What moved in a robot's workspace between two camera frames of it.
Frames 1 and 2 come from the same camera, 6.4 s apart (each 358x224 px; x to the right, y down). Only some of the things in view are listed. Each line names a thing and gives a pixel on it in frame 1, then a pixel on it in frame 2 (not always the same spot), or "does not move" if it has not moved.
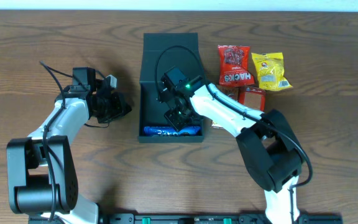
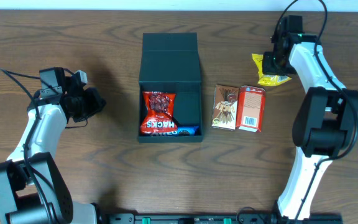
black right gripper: (177, 116) → (269, 63)
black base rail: (189, 218) does not move
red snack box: (252, 98) does not move
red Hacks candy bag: (233, 61) → (158, 116)
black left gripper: (117, 106) → (92, 101)
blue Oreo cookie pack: (168, 130) does not move
